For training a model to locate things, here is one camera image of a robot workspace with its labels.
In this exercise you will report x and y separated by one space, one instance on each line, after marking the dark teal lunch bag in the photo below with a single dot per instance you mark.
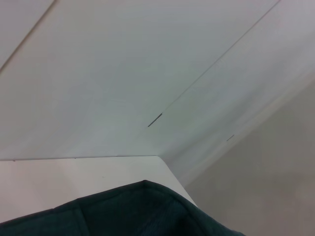
123 214

